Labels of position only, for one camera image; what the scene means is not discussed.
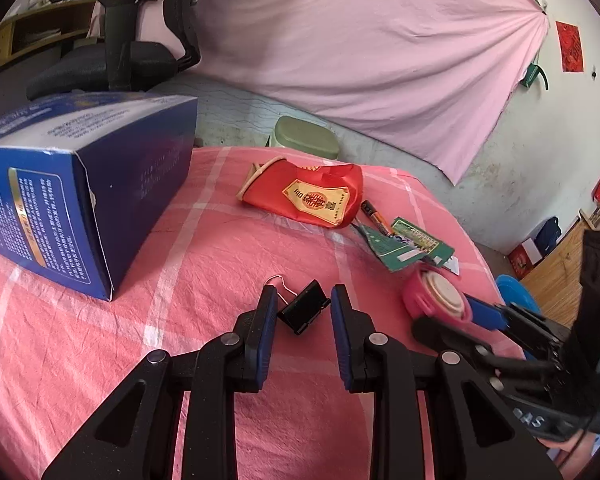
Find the pink checkered tablecloth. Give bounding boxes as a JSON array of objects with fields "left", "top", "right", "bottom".
[{"left": 0, "top": 146, "right": 527, "bottom": 480}]

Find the wooden cabinet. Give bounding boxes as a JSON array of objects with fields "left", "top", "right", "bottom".
[{"left": 521, "top": 217, "right": 600, "bottom": 328}]

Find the small white snack wrapper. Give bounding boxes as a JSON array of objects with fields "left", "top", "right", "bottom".
[{"left": 432, "top": 256, "right": 460, "bottom": 276}]

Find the red diamond wall poster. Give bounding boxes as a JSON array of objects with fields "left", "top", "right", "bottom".
[{"left": 556, "top": 22, "right": 584, "bottom": 73}]

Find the black binder clip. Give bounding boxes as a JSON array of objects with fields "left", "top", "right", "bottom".
[{"left": 264, "top": 274, "right": 330, "bottom": 336}]

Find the blue cardboard box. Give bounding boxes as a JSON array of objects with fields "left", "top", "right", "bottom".
[{"left": 0, "top": 92, "right": 198, "bottom": 300}]

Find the person's right hand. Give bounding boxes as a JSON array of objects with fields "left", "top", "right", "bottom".
[{"left": 539, "top": 431, "right": 600, "bottom": 480}]

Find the pink hanging wall sheet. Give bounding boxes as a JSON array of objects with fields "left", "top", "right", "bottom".
[{"left": 94, "top": 0, "right": 552, "bottom": 187}]

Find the green candy wrapper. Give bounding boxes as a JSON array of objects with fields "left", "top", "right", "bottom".
[{"left": 353, "top": 218, "right": 457, "bottom": 272}]

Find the black office chair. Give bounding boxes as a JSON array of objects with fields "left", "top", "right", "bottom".
[{"left": 27, "top": 0, "right": 201, "bottom": 101}]

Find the red crushed paper cup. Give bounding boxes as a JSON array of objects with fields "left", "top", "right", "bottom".
[{"left": 237, "top": 156, "right": 364, "bottom": 229}]

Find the green plastic stool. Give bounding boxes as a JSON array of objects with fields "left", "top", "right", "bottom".
[{"left": 268, "top": 116, "right": 340, "bottom": 159}]

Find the wooden side desk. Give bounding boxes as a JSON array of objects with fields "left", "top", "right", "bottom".
[{"left": 0, "top": 0, "right": 95, "bottom": 73}]

